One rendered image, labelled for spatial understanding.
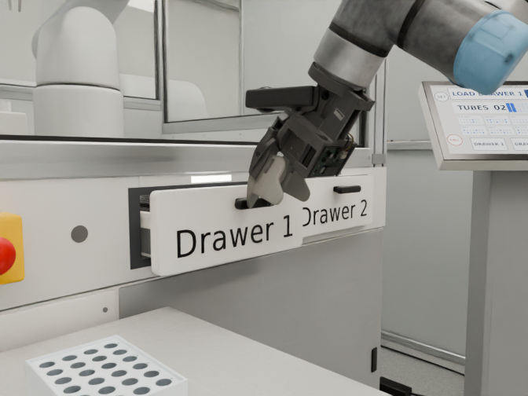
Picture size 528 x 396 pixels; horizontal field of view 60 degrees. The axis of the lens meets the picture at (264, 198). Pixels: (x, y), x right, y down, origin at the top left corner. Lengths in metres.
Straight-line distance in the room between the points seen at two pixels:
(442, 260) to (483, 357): 0.84
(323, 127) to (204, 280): 0.33
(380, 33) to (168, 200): 0.32
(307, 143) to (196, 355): 0.27
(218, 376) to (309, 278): 0.50
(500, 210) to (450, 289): 0.94
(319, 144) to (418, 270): 1.93
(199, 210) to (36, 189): 0.20
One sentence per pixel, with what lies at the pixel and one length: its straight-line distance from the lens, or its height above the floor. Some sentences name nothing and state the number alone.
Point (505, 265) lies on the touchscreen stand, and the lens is 1.54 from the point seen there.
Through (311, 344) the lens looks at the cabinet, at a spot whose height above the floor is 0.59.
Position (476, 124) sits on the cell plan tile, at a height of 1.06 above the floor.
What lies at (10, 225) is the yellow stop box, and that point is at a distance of 0.54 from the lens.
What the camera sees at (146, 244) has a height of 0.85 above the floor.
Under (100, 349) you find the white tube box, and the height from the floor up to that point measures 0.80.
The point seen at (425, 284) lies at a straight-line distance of 2.43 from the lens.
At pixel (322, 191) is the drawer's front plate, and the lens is 0.91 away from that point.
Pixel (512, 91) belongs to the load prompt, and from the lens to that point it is 1.58.
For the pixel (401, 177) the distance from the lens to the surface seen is 2.41.
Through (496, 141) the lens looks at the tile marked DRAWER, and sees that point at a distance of 1.41.
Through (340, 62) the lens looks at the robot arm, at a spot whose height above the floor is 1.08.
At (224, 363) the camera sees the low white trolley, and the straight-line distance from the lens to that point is 0.50.
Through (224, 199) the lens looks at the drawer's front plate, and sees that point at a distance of 0.66.
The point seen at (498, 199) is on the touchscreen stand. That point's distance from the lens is 1.50.
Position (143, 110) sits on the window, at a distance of 0.68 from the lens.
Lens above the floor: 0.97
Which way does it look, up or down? 5 degrees down
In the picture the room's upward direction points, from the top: straight up
